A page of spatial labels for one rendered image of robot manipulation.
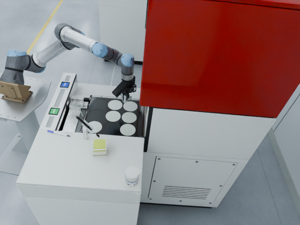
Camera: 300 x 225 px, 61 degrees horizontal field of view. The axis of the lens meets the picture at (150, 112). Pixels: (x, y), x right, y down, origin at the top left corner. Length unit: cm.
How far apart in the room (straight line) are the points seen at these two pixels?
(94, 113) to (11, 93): 61
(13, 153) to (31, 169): 134
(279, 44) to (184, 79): 42
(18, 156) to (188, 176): 165
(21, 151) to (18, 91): 92
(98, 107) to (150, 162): 51
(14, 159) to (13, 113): 86
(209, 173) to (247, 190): 86
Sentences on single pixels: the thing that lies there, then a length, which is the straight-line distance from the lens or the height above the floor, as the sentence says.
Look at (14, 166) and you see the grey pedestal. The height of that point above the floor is 1.
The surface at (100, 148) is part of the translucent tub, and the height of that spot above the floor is 103.
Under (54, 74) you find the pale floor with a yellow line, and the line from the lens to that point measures 359.
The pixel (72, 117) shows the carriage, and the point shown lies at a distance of 176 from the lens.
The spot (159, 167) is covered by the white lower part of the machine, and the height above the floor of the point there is 66.
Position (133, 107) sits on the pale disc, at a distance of 178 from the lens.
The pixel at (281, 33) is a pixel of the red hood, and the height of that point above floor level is 170.
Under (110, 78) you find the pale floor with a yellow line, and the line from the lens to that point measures 345.
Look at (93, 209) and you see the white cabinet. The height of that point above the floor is 71.
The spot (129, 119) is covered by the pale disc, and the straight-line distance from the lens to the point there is 170.
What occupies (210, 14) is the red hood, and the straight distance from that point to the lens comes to 106.
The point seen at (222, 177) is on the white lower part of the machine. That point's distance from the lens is 195.
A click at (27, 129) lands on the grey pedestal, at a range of 225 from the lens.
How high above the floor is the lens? 216
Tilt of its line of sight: 46 degrees down
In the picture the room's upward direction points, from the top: 8 degrees clockwise
